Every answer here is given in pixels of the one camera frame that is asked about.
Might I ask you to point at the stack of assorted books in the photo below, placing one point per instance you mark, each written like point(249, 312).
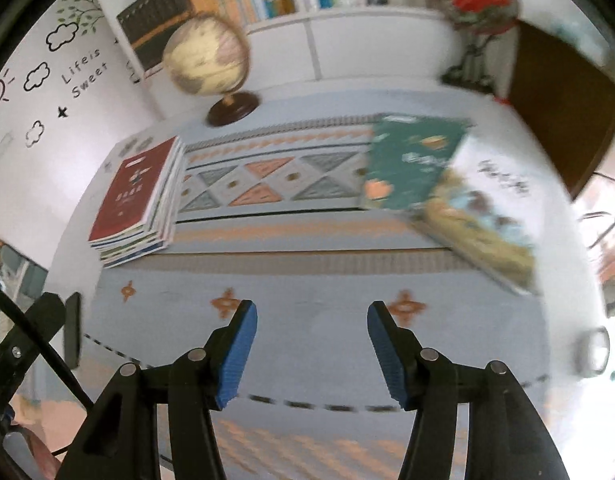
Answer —
point(137, 255)

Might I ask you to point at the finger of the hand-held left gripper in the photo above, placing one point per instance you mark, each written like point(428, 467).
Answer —
point(37, 320)
point(73, 330)

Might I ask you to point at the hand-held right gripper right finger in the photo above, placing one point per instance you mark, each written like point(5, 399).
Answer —
point(387, 355)

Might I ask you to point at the brown wooden cabinet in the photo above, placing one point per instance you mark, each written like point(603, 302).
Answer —
point(562, 110)

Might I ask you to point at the white bookshelf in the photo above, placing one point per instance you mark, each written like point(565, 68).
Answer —
point(367, 45)

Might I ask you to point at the teal green orange flower book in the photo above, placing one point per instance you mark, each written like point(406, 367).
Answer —
point(412, 170)

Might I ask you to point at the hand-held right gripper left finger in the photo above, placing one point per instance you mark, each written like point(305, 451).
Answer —
point(237, 355)

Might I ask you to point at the maroon book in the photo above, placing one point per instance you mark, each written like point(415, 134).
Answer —
point(132, 190)

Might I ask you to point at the light blue patterned table mat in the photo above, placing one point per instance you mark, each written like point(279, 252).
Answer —
point(312, 340)

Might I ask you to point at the white book with yellow illustration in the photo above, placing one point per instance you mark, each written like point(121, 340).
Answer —
point(487, 220)

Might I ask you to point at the antique beige desk globe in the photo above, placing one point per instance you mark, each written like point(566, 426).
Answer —
point(202, 55)

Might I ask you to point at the small white device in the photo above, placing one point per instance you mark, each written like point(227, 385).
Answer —
point(595, 352)

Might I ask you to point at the row of black volumes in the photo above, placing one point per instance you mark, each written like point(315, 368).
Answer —
point(157, 20)

